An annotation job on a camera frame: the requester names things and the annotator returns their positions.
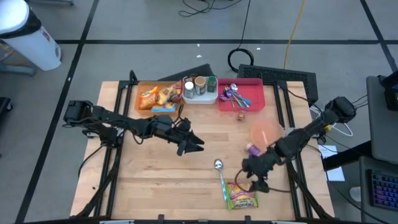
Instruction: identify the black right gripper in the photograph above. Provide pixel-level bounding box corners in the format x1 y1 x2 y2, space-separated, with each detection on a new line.
248 151 282 194

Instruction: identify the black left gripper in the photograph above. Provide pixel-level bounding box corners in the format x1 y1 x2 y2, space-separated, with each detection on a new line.
161 124 206 157

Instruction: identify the yellow and green ramen packet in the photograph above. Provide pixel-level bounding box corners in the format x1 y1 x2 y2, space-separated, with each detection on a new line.
226 182 259 210

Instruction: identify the purple label spice jar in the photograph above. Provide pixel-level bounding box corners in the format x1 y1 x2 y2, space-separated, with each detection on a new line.
245 141 265 157

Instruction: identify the white label spice jar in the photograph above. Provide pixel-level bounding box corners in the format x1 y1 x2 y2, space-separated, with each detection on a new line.
183 81 195 100

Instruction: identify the iridescent spoon teal handle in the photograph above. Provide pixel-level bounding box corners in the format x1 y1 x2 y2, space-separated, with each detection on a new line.
219 94 246 108

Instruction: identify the iridescent spoon green handle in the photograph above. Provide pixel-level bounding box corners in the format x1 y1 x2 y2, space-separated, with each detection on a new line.
224 88 237 108

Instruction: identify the green spice jar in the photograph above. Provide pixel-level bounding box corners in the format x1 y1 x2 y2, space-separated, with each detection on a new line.
207 75 218 93

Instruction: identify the orange ramen packet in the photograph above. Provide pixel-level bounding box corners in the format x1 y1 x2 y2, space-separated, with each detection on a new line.
139 86 159 110

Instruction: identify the teal silicone spoon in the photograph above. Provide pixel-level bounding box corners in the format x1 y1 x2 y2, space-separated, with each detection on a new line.
231 91 252 108

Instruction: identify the white plastic bin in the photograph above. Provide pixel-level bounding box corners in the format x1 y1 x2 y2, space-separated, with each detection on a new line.
182 75 220 105

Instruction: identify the translucent orange bowl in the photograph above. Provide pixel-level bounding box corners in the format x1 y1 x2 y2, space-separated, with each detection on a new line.
250 119 285 150

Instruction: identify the orange plastic bin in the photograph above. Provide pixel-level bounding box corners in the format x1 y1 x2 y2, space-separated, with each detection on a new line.
134 80 184 117

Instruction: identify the white paper sheet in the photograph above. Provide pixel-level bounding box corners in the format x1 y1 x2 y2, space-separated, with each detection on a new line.
318 144 346 182

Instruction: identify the red plastic bin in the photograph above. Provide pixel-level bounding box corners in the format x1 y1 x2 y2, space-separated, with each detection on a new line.
217 77 267 112

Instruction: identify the white computer mouse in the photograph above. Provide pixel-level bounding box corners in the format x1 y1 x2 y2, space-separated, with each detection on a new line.
349 185 363 203

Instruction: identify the dark desk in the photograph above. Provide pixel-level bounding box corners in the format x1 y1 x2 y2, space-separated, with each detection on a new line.
359 155 398 224

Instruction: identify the black keyboard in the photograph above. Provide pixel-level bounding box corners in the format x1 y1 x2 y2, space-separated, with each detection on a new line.
369 169 398 212

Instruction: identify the black desktop device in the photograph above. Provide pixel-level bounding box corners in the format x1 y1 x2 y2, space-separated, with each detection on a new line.
377 70 398 112

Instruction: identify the grey stand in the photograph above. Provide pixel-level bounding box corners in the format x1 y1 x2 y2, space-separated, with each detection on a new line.
27 0 75 6
0 62 37 77

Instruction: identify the white trash can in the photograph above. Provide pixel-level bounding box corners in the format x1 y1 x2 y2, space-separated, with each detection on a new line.
0 0 62 72

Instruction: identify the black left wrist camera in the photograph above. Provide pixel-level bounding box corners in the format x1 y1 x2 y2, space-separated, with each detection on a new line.
176 117 192 133

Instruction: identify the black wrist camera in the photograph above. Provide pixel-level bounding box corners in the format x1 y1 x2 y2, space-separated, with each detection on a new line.
176 117 192 133
242 157 264 174

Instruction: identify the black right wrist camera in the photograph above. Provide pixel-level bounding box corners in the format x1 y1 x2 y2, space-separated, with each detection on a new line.
242 157 264 174

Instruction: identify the black table frame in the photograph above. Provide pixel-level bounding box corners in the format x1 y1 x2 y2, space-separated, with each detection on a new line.
70 70 336 224

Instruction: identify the black coiled floor cable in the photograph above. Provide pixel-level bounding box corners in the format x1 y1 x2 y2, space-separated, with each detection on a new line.
227 0 255 73

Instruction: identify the white cable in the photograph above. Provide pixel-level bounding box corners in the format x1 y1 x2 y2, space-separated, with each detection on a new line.
310 105 354 138

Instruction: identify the yellow cable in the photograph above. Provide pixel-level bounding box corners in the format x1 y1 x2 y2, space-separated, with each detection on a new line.
282 0 307 70

